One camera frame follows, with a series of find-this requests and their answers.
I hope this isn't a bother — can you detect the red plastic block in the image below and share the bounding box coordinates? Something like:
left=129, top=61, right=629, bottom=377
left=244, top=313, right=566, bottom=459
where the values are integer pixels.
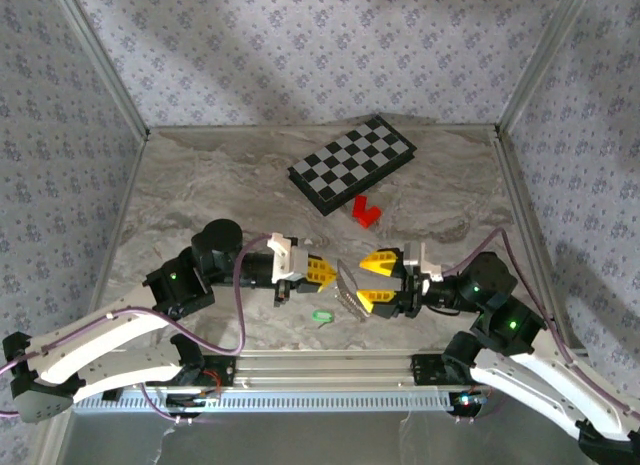
left=350, top=194, right=383, bottom=230

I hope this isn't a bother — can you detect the black and grey chessboard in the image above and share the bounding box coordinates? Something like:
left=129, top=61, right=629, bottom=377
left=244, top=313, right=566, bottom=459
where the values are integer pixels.
left=287, top=113, right=418, bottom=218

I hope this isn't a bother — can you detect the small circuit board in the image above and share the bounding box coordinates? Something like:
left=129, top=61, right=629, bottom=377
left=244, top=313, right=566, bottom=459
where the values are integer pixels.
left=166, top=390, right=222, bottom=410
left=455, top=390, right=490, bottom=410

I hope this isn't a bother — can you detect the grey metal sheet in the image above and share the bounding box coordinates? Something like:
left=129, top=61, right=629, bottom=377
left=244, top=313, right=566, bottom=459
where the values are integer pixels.
left=58, top=408, right=601, bottom=465

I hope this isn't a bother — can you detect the aluminium side frame rail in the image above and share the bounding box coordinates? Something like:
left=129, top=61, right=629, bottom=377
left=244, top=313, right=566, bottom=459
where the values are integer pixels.
left=492, top=127, right=591, bottom=360
left=29, top=131, right=152, bottom=465

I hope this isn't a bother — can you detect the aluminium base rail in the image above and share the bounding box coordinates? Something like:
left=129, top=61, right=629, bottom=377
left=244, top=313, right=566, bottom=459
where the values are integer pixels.
left=233, top=349, right=417, bottom=387

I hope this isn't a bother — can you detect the grey slotted cable duct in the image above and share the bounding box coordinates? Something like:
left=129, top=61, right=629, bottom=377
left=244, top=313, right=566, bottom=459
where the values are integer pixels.
left=73, top=386, right=455, bottom=415

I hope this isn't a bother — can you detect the purple cable loop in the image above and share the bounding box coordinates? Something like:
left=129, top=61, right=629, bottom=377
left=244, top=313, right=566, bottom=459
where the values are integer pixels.
left=451, top=383, right=507, bottom=425
left=139, top=383, right=195, bottom=426

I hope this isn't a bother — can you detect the aluminium frame post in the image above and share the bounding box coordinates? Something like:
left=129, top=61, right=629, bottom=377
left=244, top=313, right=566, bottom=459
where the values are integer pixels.
left=497, top=0, right=589, bottom=135
left=47, top=0, right=151, bottom=139

